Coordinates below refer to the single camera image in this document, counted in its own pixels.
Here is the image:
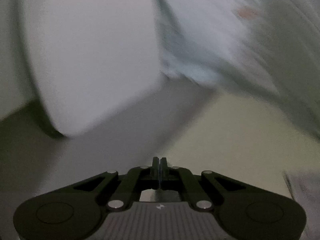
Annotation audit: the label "light blue carrot-print quilt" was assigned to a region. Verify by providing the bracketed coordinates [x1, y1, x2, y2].
[153, 0, 319, 137]

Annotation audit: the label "green grid mat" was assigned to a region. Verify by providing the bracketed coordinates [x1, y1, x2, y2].
[160, 94, 319, 197]

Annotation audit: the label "grey sweatpants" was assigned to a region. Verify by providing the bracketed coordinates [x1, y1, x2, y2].
[284, 172, 319, 239]

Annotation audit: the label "white rounded board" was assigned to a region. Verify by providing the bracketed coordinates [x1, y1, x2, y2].
[18, 0, 161, 137]

